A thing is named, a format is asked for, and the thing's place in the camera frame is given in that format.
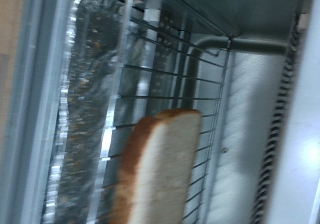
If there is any white bread slice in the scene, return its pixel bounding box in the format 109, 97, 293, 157
109, 108, 204, 224

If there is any glass oven door with handle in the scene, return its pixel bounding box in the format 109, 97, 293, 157
0, 0, 51, 224

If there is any silver toaster oven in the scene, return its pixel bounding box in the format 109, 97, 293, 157
0, 0, 320, 224

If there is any metal oven heating rod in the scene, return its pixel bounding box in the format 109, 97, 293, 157
181, 35, 291, 112

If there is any foil lined crumb tray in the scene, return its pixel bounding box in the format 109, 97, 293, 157
43, 0, 134, 224

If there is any wire oven rack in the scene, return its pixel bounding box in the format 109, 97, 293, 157
96, 3, 234, 224

